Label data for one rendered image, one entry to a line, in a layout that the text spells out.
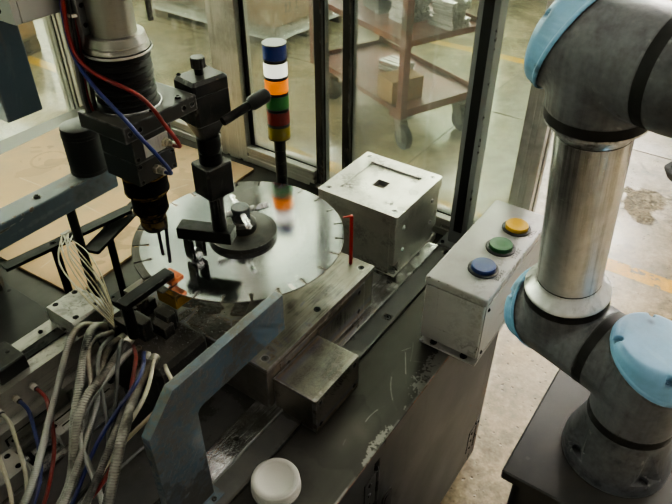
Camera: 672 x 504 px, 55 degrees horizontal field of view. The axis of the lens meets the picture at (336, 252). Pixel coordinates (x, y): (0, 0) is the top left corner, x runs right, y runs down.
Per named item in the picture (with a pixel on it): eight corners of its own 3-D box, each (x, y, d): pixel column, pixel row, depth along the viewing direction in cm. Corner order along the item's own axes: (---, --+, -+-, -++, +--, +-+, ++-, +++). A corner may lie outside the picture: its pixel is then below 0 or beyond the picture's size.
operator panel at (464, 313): (485, 260, 132) (496, 198, 123) (536, 280, 127) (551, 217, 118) (418, 340, 114) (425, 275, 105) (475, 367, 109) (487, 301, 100)
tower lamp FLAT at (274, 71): (274, 68, 123) (273, 53, 121) (292, 73, 121) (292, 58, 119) (258, 76, 120) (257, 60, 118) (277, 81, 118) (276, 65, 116)
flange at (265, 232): (259, 261, 100) (258, 248, 98) (196, 246, 103) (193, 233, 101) (287, 222, 108) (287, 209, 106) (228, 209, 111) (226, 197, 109)
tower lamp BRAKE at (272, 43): (273, 52, 121) (272, 36, 119) (292, 57, 119) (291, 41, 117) (257, 59, 118) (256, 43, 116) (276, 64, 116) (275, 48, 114)
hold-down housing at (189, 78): (220, 181, 95) (203, 46, 82) (241, 193, 92) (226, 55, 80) (189, 196, 92) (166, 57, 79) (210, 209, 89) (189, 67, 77)
